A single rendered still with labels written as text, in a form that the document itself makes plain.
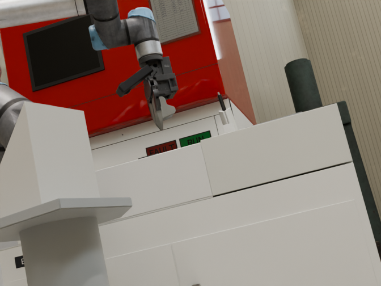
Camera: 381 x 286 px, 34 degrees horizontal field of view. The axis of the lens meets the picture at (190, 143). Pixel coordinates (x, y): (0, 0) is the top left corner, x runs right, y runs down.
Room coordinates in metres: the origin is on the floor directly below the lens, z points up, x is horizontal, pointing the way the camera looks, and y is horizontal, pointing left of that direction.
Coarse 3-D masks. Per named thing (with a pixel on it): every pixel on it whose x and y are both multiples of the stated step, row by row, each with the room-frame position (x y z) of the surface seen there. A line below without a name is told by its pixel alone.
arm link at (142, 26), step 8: (136, 8) 1.71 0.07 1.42; (144, 8) 1.71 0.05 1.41; (128, 16) 1.72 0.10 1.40; (136, 16) 1.70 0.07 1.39; (144, 16) 1.70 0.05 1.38; (152, 16) 1.72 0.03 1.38; (128, 24) 1.70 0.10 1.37; (136, 24) 1.70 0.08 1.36; (144, 24) 1.70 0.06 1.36; (152, 24) 1.71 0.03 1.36; (136, 32) 1.70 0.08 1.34; (144, 32) 1.70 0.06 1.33; (152, 32) 1.71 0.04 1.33; (136, 40) 1.71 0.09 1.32; (144, 40) 1.70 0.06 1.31
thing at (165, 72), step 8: (152, 56) 1.70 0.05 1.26; (160, 56) 1.72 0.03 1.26; (168, 56) 1.74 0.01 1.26; (144, 64) 1.73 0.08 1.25; (152, 64) 1.72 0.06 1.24; (160, 64) 1.73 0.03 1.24; (168, 64) 1.73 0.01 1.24; (152, 72) 1.72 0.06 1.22; (160, 72) 1.73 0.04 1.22; (168, 72) 1.73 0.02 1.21; (144, 80) 1.72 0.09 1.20; (152, 80) 1.69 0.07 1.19; (160, 80) 1.71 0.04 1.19; (168, 80) 1.71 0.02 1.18; (144, 88) 1.75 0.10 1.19; (160, 88) 1.71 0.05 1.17; (168, 88) 1.72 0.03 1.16; (176, 88) 1.72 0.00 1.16; (168, 96) 1.76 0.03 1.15
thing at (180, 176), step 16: (144, 160) 1.61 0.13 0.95; (160, 160) 1.60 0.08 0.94; (176, 160) 1.59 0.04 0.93; (192, 160) 1.58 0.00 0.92; (96, 176) 1.64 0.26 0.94; (112, 176) 1.63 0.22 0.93; (128, 176) 1.62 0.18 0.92; (144, 176) 1.61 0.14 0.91; (160, 176) 1.60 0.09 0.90; (176, 176) 1.59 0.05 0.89; (192, 176) 1.58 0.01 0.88; (208, 176) 1.57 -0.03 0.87; (112, 192) 1.63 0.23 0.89; (128, 192) 1.62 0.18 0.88; (144, 192) 1.61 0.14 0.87; (160, 192) 1.60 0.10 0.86; (176, 192) 1.59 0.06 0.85; (192, 192) 1.58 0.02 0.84; (208, 192) 1.57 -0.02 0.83; (144, 208) 1.61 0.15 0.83; (160, 208) 1.60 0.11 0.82
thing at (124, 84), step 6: (144, 66) 1.70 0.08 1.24; (138, 72) 1.70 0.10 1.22; (144, 72) 1.70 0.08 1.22; (150, 72) 1.71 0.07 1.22; (132, 78) 1.69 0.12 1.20; (138, 78) 1.69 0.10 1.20; (144, 78) 1.73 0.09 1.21; (120, 84) 1.69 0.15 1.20; (126, 84) 1.68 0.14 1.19; (132, 84) 1.69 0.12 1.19; (120, 90) 1.68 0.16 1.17; (126, 90) 1.68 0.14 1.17; (120, 96) 1.71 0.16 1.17
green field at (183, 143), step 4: (208, 132) 2.20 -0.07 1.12; (192, 136) 2.21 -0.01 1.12; (196, 136) 2.21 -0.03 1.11; (200, 136) 2.21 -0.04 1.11; (204, 136) 2.20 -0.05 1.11; (208, 136) 2.20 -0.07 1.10; (180, 140) 2.22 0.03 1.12; (184, 140) 2.22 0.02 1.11; (188, 140) 2.22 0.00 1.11; (192, 140) 2.21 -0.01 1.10; (196, 140) 2.21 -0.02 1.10; (200, 140) 2.21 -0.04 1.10; (184, 144) 2.22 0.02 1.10; (188, 144) 2.22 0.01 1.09; (192, 144) 2.21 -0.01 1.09
